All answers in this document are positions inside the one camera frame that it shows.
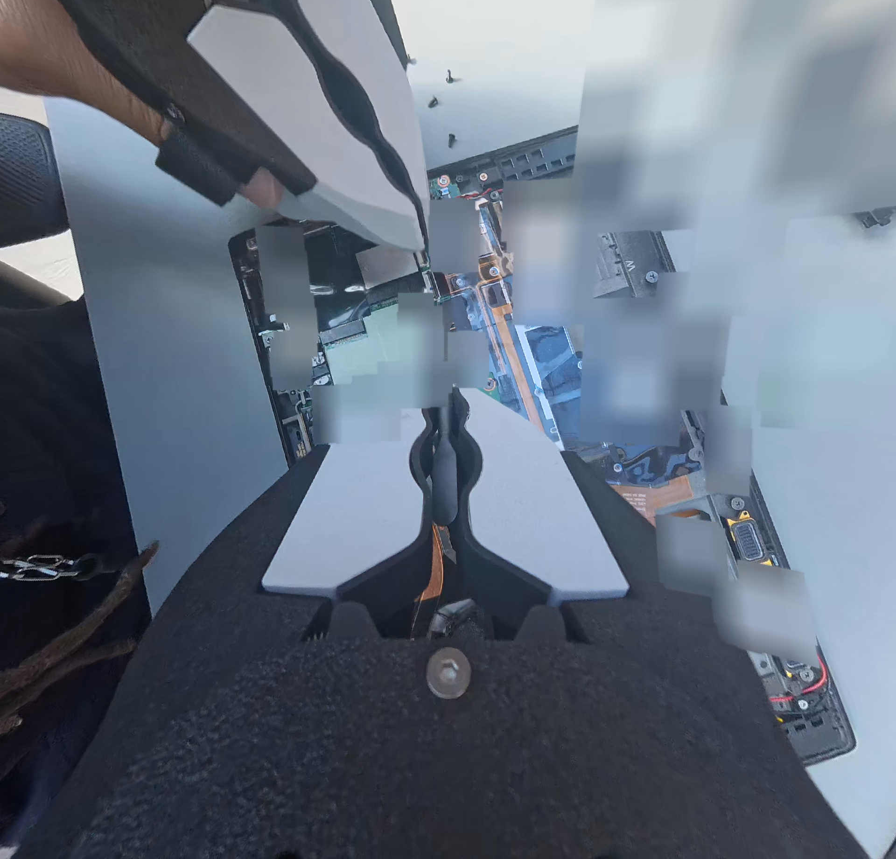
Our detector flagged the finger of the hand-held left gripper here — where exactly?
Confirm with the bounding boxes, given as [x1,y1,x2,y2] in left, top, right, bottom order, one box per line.
[290,0,431,244]
[186,1,429,252]

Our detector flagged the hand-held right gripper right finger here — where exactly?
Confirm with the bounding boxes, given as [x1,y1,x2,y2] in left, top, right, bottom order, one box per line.
[450,382,630,639]

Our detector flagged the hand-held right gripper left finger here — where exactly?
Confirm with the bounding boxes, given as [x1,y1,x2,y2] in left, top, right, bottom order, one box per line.
[261,410,446,637]

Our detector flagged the black handled metal spudger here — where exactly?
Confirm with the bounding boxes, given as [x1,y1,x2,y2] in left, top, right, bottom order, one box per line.
[428,383,463,525]

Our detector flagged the pale green memory module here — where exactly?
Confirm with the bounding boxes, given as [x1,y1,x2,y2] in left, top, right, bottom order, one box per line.
[324,309,449,385]

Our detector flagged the black laptop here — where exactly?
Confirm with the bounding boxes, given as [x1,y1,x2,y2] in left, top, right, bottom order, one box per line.
[227,124,858,765]

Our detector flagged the person's left hand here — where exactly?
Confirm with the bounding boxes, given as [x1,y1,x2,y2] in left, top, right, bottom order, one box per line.
[0,0,285,210]

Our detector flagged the black mesh office chair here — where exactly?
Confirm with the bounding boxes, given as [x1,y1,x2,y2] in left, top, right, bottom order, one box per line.
[0,112,72,250]

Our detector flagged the person's brown hair locks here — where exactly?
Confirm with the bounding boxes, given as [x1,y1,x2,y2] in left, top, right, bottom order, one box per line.
[0,540,161,730]

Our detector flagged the silver metal clasp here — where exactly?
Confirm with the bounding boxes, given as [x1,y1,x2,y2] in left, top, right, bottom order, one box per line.
[0,553,100,583]

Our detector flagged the person's black clothing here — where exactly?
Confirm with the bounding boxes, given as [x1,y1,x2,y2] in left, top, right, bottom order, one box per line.
[0,264,151,853]

